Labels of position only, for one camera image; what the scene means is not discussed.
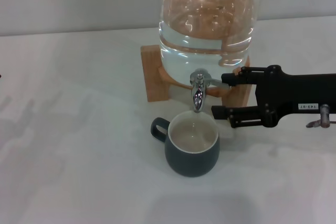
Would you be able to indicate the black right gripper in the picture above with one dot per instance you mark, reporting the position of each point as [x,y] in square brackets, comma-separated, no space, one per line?
[288,93]

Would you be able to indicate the chrome metal faucet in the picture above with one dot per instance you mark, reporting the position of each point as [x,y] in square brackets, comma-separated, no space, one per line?
[198,95]

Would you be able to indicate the black ceramic cup white inside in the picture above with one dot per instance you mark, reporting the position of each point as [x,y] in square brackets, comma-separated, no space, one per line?
[191,161]

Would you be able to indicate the white number label sticker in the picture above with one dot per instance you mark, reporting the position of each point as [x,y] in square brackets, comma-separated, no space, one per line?
[308,106]

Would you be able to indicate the clear glass water dispenser jar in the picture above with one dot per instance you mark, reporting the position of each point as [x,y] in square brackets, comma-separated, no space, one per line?
[207,37]

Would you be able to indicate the light wooden dispenser stand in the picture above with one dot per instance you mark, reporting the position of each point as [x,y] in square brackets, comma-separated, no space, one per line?
[151,74]

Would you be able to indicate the silver right wrist mount bracket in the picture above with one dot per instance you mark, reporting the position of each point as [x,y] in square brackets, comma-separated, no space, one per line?
[325,116]

